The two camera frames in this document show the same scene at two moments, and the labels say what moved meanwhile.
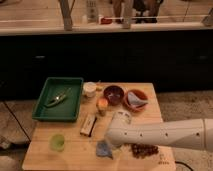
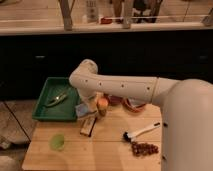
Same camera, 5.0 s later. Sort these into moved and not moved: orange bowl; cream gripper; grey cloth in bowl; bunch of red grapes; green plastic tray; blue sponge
Moved: blue sponge; cream gripper
Not moved: green plastic tray; grey cloth in bowl; bunch of red grapes; orange bowl
